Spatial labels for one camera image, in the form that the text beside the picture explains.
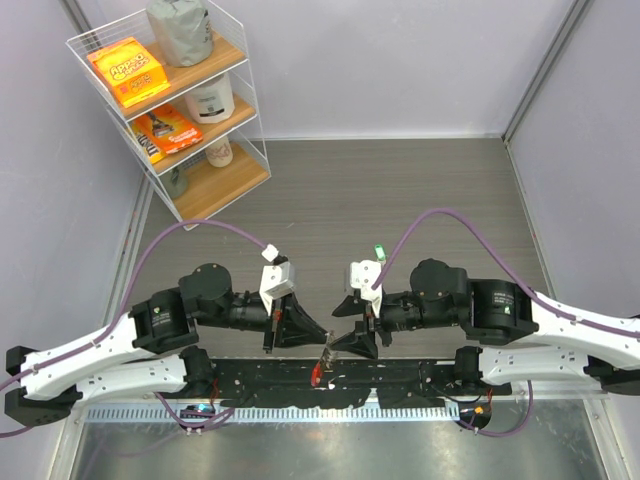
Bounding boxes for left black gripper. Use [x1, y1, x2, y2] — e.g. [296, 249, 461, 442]
[197, 291, 328, 354]

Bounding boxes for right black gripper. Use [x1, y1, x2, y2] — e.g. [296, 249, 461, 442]
[331, 291, 461, 359]

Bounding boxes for keyring bunch with red tag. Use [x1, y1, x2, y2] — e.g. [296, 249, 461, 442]
[310, 330, 336, 387]

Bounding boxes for key with green tag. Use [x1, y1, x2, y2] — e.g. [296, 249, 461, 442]
[374, 244, 387, 264]

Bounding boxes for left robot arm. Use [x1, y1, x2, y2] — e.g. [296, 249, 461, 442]
[4, 262, 327, 428]

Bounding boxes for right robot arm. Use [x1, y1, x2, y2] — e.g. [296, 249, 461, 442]
[330, 259, 639, 396]

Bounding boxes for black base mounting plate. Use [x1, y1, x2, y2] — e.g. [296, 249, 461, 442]
[165, 359, 497, 409]

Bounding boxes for cream patterned cup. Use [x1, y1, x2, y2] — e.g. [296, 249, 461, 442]
[205, 136, 233, 168]

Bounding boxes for grey green small vase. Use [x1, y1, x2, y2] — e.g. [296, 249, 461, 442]
[161, 167, 188, 200]

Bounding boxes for yellow candy packet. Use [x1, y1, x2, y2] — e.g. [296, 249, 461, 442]
[130, 123, 167, 165]

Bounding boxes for white labelled tub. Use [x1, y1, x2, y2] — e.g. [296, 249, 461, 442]
[184, 73, 235, 124]

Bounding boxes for orange snack packet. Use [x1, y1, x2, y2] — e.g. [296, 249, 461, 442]
[133, 104, 203, 155]

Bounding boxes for orange snack box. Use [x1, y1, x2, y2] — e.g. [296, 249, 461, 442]
[87, 37, 170, 108]

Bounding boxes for grey paper bag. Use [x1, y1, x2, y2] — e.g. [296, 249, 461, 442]
[146, 0, 214, 67]

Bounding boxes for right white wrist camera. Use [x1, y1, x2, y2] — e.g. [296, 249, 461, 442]
[345, 260, 383, 318]

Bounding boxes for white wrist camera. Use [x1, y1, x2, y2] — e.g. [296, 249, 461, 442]
[259, 244, 295, 315]
[345, 260, 383, 318]

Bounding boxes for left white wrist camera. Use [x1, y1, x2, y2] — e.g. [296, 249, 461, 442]
[259, 244, 295, 315]

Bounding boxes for white slotted cable duct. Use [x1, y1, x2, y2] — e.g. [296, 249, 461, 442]
[85, 401, 459, 424]

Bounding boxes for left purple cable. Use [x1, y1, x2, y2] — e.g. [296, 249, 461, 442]
[0, 219, 274, 444]

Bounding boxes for purple cable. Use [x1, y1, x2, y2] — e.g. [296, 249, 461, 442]
[372, 208, 640, 440]
[0, 219, 274, 444]

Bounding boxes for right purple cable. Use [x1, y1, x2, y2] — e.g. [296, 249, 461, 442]
[372, 208, 640, 440]

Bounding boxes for white wire shelf rack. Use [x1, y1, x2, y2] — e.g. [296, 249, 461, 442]
[66, 1, 271, 230]

